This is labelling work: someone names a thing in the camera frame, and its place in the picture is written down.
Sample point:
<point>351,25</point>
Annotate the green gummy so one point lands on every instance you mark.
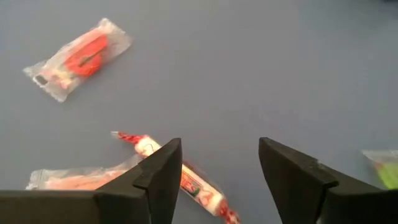
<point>388,174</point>

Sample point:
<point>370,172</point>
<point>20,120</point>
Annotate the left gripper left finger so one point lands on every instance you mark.
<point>146,193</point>

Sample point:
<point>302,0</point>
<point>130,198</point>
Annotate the white red-striped candy roll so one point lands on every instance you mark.
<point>199,189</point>

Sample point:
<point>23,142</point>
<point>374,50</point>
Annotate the red gummy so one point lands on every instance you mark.
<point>84,59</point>
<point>77,182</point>

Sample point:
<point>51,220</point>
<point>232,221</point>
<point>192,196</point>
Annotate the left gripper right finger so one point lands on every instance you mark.
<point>298,193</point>

